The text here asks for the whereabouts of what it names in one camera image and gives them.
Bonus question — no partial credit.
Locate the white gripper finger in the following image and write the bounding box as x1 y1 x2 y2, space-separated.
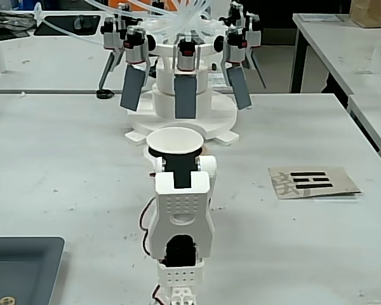
142 145 156 166

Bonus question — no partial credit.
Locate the black paper cup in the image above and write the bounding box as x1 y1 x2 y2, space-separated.
145 126 205 159

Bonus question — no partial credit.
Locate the white round machine stand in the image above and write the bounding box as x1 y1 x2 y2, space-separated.
124 41 241 147

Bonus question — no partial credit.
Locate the grey flat paddle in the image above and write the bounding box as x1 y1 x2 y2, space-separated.
119 65 146 112
225 65 253 111
173 75 198 119

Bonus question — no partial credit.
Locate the printed paper label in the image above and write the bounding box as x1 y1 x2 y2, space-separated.
207 73 227 88

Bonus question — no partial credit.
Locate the dark thin paddle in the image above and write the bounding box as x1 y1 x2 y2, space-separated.
246 47 268 90
97 49 122 92

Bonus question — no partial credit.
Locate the silver pneumatic actuator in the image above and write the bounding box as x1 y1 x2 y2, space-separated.
246 14 263 49
224 27 249 64
123 26 150 65
176 39 199 72
100 17 125 51

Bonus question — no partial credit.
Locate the black table leg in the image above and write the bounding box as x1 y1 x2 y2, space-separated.
290 26 307 94

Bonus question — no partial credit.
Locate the clear tube bundle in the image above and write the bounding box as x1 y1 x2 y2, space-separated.
34 0 229 42

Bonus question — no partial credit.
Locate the cardboard sheet with black bars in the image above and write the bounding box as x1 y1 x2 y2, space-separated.
267 165 363 201

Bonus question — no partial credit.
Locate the orange box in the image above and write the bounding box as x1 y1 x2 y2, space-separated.
109 0 178 11

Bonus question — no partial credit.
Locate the black mat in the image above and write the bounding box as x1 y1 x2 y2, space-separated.
34 14 102 37

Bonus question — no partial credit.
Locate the grey plastic tray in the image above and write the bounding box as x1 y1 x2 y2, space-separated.
0 236 65 305

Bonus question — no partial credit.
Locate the dark clutter pile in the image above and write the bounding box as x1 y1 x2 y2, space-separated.
0 8 36 32

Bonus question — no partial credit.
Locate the brown paper bag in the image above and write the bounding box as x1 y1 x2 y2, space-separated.
349 0 381 29

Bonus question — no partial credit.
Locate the red and black arm cable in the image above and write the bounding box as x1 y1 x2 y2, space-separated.
139 196 157 255

